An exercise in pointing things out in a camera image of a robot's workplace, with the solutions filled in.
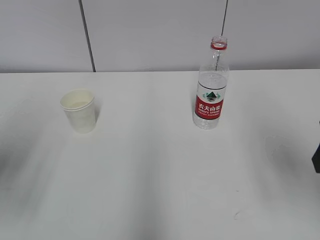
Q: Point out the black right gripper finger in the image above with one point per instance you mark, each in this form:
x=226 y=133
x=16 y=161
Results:
x=316 y=160

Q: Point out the clear water bottle red label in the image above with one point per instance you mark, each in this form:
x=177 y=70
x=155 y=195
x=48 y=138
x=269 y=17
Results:
x=211 y=86

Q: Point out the white paper cup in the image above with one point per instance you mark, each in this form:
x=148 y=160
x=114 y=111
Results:
x=79 y=108

